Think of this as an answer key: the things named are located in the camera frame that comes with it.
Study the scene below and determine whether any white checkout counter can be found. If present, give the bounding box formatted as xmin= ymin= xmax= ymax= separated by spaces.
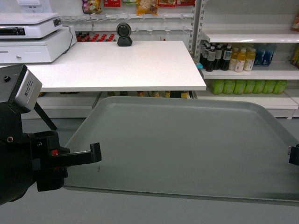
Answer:
xmin=0 ymin=41 xmax=207 ymax=93

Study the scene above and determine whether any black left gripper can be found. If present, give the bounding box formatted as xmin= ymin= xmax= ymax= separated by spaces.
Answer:
xmin=30 ymin=131 xmax=102 ymax=192

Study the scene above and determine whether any black round barcode scanner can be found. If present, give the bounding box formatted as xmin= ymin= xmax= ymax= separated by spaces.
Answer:
xmin=116 ymin=23 xmax=133 ymax=47

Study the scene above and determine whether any purple snack bag hanging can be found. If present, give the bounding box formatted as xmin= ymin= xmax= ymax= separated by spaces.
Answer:
xmin=82 ymin=0 xmax=102 ymax=14

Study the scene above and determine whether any grey rectangular serving tray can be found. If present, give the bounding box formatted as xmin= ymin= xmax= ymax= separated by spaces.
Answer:
xmin=65 ymin=97 xmax=299 ymax=206

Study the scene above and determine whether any white cash drawer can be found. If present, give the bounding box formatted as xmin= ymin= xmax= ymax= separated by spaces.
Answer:
xmin=0 ymin=26 xmax=77 ymax=64

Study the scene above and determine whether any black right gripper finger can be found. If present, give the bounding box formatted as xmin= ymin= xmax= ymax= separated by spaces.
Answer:
xmin=288 ymin=144 xmax=299 ymax=166

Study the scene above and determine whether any red snack bag hanging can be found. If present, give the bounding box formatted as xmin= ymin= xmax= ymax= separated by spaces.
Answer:
xmin=103 ymin=0 xmax=121 ymax=8

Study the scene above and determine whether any yellow snack bag hanging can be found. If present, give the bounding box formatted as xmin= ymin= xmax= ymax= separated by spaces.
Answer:
xmin=136 ymin=0 xmax=158 ymax=15

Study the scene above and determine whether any white cash register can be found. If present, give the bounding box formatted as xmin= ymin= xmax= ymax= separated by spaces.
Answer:
xmin=0 ymin=0 xmax=62 ymax=40

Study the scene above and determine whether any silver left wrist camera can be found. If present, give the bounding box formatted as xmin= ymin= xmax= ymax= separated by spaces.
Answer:
xmin=11 ymin=70 xmax=42 ymax=114

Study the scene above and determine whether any black register cable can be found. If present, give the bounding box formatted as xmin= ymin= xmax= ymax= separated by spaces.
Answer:
xmin=62 ymin=25 xmax=73 ymax=54

